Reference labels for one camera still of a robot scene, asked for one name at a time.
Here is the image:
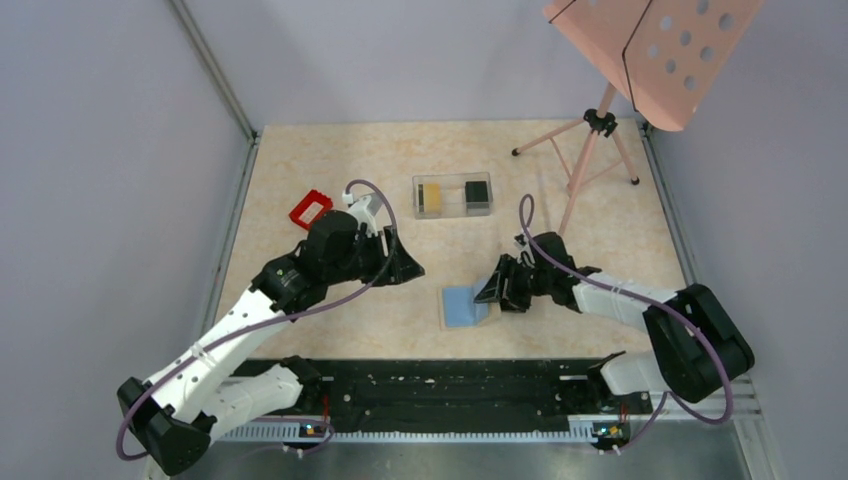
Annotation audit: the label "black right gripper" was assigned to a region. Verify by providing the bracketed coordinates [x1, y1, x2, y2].
[475, 253, 553, 313]

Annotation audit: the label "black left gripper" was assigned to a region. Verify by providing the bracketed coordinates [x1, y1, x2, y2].
[326, 224, 424, 287]

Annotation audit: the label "beige leather card holder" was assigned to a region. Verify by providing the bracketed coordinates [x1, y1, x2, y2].
[439, 278, 502, 329]

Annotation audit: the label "black card stack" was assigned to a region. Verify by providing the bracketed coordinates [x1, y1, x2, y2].
[464, 180, 491, 216]

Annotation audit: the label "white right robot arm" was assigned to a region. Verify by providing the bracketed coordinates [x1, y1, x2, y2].
[474, 232, 755, 412]

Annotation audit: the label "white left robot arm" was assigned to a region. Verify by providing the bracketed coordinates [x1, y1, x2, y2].
[117, 210, 425, 477]

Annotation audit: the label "yellow card stack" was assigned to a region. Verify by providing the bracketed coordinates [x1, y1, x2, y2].
[419, 183, 442, 215]

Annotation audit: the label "clear plastic card box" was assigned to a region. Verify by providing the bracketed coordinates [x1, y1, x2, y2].
[412, 172, 494, 220]

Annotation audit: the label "pink music stand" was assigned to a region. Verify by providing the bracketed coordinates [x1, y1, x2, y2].
[512, 0, 763, 232]

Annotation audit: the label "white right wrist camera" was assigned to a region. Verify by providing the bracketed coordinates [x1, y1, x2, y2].
[514, 234, 535, 268]

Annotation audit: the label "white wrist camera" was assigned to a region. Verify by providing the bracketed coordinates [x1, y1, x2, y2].
[514, 234, 535, 268]
[342, 192, 384, 237]

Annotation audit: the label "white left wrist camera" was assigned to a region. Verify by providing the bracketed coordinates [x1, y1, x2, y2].
[342, 192, 384, 237]

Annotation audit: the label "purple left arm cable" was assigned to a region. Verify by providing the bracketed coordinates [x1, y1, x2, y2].
[115, 178, 399, 462]

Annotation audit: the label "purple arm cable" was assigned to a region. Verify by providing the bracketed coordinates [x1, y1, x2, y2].
[516, 193, 735, 455]
[115, 178, 399, 462]

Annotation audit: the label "red plastic frame block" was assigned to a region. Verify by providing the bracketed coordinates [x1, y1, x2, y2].
[288, 189, 333, 230]

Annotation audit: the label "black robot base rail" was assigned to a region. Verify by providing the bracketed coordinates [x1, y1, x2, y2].
[271, 359, 653, 437]

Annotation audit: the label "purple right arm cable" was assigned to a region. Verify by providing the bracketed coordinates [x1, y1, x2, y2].
[516, 193, 735, 455]

